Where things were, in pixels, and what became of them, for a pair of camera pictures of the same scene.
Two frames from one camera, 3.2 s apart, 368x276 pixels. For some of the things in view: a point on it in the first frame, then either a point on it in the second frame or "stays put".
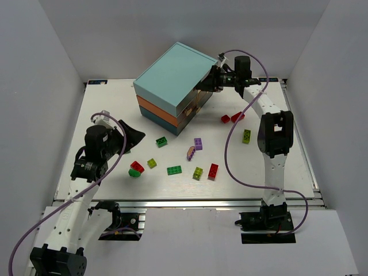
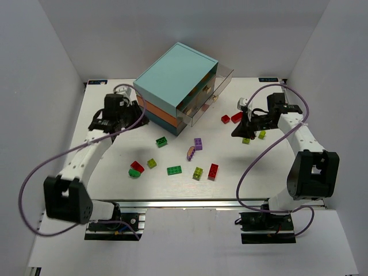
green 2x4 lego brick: x=174 y=170 stays put
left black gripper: x=121 y=138 -> x=133 y=112
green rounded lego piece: x=134 y=173 stays put
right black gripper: x=215 y=77 -> x=248 y=123
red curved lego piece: x=137 y=166 stays put
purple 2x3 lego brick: x=198 y=144 stays put
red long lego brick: x=235 y=117 stays put
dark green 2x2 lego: x=161 y=141 stays put
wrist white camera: x=222 y=60 -> x=242 y=102
